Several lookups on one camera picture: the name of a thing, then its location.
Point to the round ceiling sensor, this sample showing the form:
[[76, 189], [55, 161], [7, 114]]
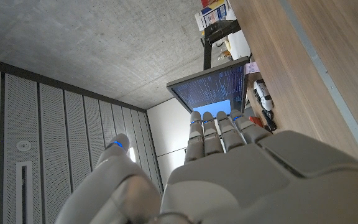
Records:
[[23, 145]]

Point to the pink note on monitor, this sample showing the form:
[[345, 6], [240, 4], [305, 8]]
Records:
[[252, 68]]

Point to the black remote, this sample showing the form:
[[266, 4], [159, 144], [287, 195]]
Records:
[[269, 121]]

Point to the white game controller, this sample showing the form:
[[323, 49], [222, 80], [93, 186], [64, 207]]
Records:
[[264, 95]]

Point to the ceiling slot vent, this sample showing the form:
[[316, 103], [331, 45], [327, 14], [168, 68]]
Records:
[[24, 193]]

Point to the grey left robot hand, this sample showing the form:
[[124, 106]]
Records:
[[244, 186]]

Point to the white wipes canister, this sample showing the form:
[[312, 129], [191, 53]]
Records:
[[213, 15]]

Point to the white wall cabinet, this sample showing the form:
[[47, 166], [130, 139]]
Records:
[[166, 137]]

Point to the white paper sheets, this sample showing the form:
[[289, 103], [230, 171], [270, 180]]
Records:
[[239, 45]]

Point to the computer monitor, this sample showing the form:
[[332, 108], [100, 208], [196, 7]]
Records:
[[210, 87]]

